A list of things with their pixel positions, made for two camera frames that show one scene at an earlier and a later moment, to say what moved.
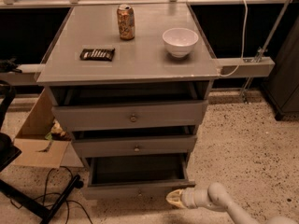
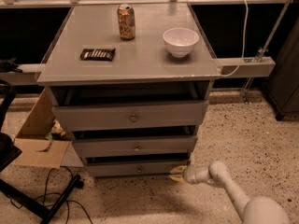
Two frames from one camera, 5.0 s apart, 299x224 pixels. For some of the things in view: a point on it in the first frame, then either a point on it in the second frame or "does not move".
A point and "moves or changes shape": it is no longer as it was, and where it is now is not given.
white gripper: (187, 198) -> (191, 175)
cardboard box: (34, 147) does not move
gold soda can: (126, 21) does not move
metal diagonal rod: (261, 51) does not move
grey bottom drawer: (140, 176) moves or changes shape
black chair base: (10, 152) does not move
